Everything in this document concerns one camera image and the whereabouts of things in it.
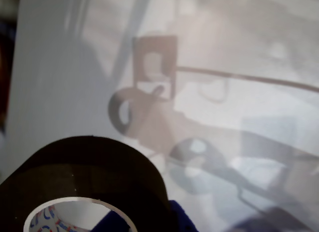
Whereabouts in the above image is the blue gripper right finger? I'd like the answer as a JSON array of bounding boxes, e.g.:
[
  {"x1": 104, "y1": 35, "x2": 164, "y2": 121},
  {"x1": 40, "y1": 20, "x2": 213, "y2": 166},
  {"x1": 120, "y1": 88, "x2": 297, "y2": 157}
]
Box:
[{"x1": 168, "y1": 199, "x2": 200, "y2": 232}]

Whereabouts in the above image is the black tape roll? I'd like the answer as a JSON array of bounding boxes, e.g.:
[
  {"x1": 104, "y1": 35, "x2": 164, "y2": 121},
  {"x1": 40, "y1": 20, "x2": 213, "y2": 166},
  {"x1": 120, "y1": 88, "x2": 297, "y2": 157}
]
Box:
[{"x1": 0, "y1": 135, "x2": 173, "y2": 232}]

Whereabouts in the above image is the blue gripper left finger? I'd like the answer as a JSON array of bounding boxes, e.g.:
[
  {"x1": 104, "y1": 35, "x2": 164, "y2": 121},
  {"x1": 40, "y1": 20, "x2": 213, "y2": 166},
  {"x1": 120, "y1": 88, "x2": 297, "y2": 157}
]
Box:
[{"x1": 91, "y1": 209, "x2": 121, "y2": 232}]

